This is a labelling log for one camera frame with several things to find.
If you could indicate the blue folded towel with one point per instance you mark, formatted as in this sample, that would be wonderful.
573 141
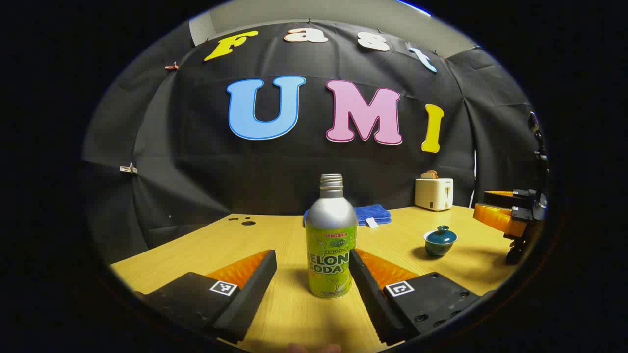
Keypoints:
373 213

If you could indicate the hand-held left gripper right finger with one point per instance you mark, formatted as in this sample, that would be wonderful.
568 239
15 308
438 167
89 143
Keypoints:
368 294

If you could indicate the toasted bread slice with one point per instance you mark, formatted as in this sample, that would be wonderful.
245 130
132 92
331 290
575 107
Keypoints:
429 175

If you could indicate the silver green water bottle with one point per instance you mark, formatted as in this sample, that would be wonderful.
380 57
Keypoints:
331 220

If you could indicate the teal teacup lid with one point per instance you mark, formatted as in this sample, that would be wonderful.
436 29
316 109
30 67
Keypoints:
441 235

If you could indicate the copper cloth clip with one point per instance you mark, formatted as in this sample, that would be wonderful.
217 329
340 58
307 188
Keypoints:
171 66

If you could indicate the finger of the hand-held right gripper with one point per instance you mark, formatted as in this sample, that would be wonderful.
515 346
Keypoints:
495 218
500 199

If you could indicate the white toaster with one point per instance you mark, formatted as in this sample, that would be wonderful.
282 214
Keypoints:
431 195

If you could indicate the black backdrop cloth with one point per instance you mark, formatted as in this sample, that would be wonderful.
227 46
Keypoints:
196 171

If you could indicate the white cloth clip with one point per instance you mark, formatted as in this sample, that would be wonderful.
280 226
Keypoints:
128 169

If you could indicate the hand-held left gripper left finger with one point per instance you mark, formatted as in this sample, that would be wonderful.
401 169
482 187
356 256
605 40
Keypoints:
250 294

